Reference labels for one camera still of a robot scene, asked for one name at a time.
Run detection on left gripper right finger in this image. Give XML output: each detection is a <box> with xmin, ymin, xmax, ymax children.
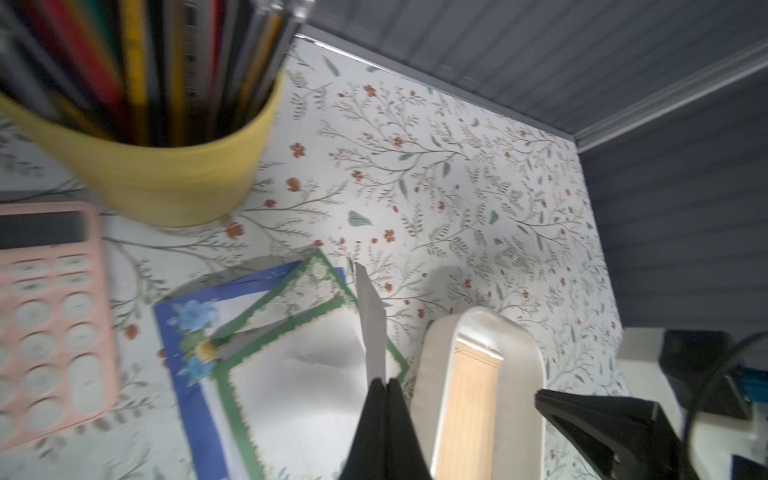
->
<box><xmin>535</xmin><ymin>389</ymin><xmax>698</xmax><ymax>480</ymax></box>

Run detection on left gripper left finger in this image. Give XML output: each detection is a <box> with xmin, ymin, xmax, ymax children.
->
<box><xmin>340</xmin><ymin>378</ymin><xmax>431</xmax><ymax>480</ymax></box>

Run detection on beige stationery paper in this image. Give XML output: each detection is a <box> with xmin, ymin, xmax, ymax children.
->
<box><xmin>436</xmin><ymin>338</ymin><xmax>503</xmax><ymax>479</ymax></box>

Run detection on white plastic storage box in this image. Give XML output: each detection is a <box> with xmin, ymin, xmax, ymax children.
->
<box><xmin>410</xmin><ymin>307</ymin><xmax>545</xmax><ymax>479</ymax></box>

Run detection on green floral stationery paper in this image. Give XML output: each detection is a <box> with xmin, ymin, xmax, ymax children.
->
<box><xmin>210</xmin><ymin>249</ymin><xmax>359</xmax><ymax>349</ymax></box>

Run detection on blue floral stationery paper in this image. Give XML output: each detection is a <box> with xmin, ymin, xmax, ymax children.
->
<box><xmin>152</xmin><ymin>260</ymin><xmax>349</xmax><ymax>480</ymax></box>

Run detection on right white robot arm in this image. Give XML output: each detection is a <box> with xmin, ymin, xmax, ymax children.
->
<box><xmin>617</xmin><ymin>328</ymin><xmax>767</xmax><ymax>479</ymax></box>

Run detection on floral table mat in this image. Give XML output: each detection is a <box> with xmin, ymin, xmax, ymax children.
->
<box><xmin>1</xmin><ymin>41</ymin><xmax>628</xmax><ymax>479</ymax></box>

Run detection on yellow pencil cup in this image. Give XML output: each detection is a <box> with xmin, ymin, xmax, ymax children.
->
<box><xmin>1</xmin><ymin>74</ymin><xmax>285</xmax><ymax>227</ymax></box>

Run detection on pink calculator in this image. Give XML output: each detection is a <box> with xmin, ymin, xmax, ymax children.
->
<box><xmin>1</xmin><ymin>202</ymin><xmax>119</xmax><ymax>450</ymax></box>

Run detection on coloured pencils bunch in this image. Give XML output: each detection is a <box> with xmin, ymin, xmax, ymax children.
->
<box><xmin>1</xmin><ymin>1</ymin><xmax>313</xmax><ymax>147</ymax></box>

